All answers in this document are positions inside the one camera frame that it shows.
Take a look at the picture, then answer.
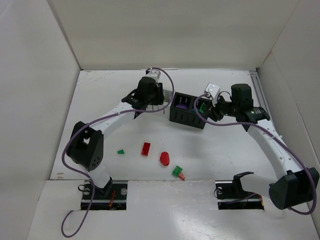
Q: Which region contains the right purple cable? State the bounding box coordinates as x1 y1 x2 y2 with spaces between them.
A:
193 92 316 215

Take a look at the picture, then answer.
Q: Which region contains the green notched lego brick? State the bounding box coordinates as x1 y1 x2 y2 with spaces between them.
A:
199 103 207 114

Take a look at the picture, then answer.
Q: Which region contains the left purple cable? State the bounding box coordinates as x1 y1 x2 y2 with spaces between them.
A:
60 66 175 238

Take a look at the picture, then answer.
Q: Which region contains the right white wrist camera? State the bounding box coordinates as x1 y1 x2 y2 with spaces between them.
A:
204 83 221 106

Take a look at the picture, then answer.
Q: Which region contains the white double container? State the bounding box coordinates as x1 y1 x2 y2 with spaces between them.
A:
144 89 175 113

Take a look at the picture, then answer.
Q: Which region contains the purple cable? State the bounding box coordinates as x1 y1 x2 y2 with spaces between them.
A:
60 66 175 238
193 92 316 215

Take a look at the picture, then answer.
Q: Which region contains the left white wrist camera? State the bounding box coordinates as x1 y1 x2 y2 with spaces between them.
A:
145 68 161 82

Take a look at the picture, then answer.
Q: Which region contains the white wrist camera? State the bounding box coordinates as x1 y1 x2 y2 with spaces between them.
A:
204 83 221 106
145 68 161 82

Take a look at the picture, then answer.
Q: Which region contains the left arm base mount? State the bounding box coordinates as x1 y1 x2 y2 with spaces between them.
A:
78 181 128 211

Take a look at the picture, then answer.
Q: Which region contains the red rectangular lego brick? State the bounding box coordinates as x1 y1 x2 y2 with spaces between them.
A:
141 142 151 157

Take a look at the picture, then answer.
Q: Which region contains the black double container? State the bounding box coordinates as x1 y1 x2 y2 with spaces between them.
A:
169 92 206 130

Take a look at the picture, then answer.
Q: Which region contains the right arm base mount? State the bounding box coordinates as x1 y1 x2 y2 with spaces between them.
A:
213 171 265 210

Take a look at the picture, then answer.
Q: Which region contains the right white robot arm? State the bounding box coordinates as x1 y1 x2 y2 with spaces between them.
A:
204 83 320 214

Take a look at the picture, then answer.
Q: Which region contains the green square lego brick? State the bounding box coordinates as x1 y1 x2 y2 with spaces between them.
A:
172 165 183 177

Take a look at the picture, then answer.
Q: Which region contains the small red lego piece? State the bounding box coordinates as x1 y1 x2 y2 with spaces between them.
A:
178 172 186 181

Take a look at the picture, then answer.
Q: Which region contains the purple oval lego piece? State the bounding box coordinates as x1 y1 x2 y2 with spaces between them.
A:
176 103 189 110

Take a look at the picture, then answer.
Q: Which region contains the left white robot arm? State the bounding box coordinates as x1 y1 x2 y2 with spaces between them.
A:
66 70 164 197

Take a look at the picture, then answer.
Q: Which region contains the red oval lego piece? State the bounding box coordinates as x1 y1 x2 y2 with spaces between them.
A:
160 151 170 167

